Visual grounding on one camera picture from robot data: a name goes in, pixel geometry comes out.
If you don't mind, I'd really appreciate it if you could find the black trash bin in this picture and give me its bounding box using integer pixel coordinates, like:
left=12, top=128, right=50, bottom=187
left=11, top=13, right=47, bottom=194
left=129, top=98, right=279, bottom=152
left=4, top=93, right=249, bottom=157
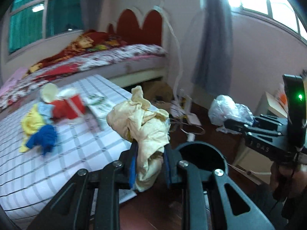
left=175, top=141, right=229, bottom=182

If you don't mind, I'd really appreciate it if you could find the blue cloth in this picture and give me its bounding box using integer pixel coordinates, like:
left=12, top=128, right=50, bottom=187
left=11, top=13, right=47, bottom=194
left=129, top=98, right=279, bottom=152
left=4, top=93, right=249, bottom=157
left=26, top=125, right=57, bottom=156

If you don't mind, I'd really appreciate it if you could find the yellow cloth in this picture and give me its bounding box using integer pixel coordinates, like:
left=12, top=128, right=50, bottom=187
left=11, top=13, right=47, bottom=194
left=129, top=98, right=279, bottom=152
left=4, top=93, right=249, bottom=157
left=19, top=103, right=46, bottom=153

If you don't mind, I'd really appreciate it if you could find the red paper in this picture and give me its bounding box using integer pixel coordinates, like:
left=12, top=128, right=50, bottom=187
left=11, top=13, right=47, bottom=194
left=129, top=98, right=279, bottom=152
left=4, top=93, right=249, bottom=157
left=50, top=100, right=67, bottom=119

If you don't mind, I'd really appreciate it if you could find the light blue paper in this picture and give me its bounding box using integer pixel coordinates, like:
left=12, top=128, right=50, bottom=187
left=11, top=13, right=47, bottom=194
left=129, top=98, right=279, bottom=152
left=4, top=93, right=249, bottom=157
left=37, top=102, right=55, bottom=125

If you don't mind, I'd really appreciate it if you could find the red paper cup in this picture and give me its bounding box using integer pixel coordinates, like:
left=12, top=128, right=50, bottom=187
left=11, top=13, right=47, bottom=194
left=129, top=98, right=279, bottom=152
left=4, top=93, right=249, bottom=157
left=58, top=88, right=85, bottom=121

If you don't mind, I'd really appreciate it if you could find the white paper cup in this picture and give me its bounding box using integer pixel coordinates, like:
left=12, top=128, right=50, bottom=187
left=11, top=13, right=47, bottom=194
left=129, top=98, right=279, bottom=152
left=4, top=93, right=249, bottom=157
left=40, top=83, right=59, bottom=103

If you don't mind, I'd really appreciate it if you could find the right hand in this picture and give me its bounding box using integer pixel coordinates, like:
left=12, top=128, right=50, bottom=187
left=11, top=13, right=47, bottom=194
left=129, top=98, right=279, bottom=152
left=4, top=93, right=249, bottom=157
left=270, top=162, right=306, bottom=198

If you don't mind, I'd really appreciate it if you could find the white plastic bag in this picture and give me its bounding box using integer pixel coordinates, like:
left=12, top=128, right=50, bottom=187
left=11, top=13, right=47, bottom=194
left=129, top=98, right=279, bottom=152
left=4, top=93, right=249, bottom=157
left=208, top=95, right=254, bottom=135

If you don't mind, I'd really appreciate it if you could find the beige cabinet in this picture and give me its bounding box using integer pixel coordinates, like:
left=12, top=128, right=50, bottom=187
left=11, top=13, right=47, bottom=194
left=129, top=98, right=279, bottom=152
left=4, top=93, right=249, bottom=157
left=233, top=92, right=291, bottom=184

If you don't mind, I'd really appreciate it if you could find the checkered white tablecloth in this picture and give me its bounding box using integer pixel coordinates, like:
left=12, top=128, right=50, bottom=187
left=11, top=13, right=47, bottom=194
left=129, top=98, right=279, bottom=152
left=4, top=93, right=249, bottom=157
left=0, top=74, right=159, bottom=228

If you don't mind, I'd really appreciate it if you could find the grey curtain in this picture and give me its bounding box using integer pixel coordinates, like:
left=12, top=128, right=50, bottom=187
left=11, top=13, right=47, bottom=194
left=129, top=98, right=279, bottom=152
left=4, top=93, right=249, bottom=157
left=80, top=0, right=111, bottom=31
left=192, top=0, right=233, bottom=96

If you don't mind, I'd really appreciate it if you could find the white wifi router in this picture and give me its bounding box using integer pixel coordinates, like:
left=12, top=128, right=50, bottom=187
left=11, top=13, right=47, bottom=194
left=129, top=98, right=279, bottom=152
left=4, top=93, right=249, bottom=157
left=170, top=89, right=201, bottom=127

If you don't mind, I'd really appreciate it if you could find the cardboard box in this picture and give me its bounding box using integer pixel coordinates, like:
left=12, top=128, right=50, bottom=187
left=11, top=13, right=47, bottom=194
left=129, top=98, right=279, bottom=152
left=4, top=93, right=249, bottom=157
left=143, top=80, right=173, bottom=102

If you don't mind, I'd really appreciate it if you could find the white printed leaflet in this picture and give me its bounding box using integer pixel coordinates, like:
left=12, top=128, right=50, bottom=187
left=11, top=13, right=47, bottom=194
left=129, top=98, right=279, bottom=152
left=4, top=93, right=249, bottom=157
left=84, top=93, right=115, bottom=127

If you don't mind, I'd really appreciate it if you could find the floral bed mattress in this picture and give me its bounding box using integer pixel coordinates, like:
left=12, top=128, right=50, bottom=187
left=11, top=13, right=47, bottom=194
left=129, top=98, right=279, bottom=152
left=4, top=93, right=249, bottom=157
left=1, top=44, right=167, bottom=111

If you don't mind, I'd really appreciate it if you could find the right bright window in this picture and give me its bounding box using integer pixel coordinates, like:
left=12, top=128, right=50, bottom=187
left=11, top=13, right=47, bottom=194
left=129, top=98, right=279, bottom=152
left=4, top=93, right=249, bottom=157
left=228, top=0, right=306, bottom=42

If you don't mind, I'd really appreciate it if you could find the pink pillow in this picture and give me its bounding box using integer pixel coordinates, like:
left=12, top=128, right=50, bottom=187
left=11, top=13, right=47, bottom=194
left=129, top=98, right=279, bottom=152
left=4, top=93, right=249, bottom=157
left=0, top=67, right=28, bottom=96

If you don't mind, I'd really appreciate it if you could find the red scalloped headboard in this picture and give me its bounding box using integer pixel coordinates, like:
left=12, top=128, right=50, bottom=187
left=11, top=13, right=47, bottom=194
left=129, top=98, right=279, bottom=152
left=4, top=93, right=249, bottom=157
left=107, top=9, right=163, bottom=46

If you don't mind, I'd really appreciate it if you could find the red patterned blanket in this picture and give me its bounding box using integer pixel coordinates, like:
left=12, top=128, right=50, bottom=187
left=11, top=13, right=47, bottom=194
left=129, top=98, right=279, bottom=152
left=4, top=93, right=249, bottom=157
left=23, top=30, right=127, bottom=78

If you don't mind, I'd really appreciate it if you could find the left grey curtain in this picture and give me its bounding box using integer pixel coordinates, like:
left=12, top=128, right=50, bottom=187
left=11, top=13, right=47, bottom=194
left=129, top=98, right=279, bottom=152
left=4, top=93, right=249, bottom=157
left=80, top=0, right=111, bottom=31

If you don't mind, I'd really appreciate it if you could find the left green window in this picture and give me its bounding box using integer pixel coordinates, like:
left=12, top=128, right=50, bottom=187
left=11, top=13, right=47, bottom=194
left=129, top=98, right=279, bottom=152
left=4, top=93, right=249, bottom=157
left=7, top=0, right=83, bottom=55

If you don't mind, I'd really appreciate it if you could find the white hanging cable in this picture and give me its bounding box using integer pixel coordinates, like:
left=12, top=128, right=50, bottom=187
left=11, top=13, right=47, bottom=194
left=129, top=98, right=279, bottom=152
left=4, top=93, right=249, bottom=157
left=153, top=4, right=185, bottom=101

